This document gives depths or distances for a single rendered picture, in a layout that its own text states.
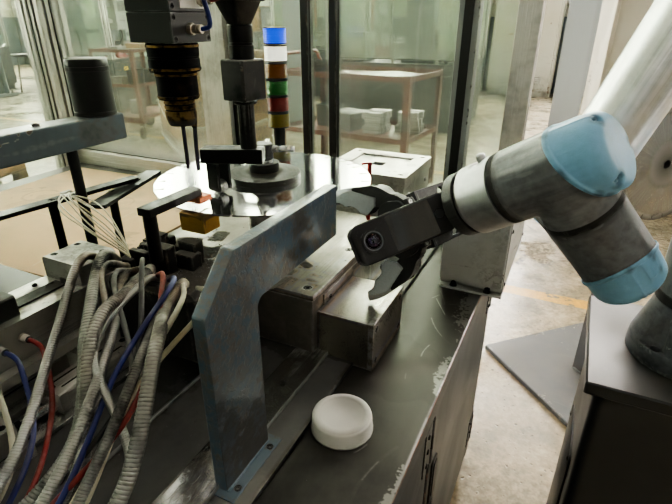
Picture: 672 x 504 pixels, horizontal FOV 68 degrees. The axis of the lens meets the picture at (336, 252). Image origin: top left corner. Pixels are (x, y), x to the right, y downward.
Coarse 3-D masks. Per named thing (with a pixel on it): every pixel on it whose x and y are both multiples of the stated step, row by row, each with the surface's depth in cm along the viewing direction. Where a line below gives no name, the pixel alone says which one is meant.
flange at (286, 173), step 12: (240, 168) 78; (252, 168) 75; (264, 168) 74; (276, 168) 75; (288, 168) 78; (240, 180) 72; (252, 180) 72; (264, 180) 72; (276, 180) 72; (288, 180) 73
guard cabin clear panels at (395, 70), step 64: (0, 0) 136; (64, 0) 141; (320, 0) 109; (384, 0) 103; (448, 0) 98; (512, 0) 93; (0, 64) 139; (128, 64) 140; (320, 64) 115; (384, 64) 108; (448, 64) 102; (0, 128) 142; (128, 128) 149; (192, 128) 138; (256, 128) 129; (320, 128) 121; (384, 128) 114
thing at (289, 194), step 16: (288, 160) 86; (304, 160) 86; (320, 160) 86; (336, 160) 86; (160, 176) 77; (176, 176) 77; (192, 176) 77; (304, 176) 77; (320, 176) 77; (336, 176) 77; (352, 176) 77; (368, 176) 77; (160, 192) 70; (208, 192) 70; (224, 192) 70; (240, 192) 70; (256, 192) 70; (272, 192) 70; (288, 192) 70; (304, 192) 70; (192, 208) 64; (208, 208) 64; (224, 208) 64; (240, 208) 64; (256, 208) 64; (272, 208) 64
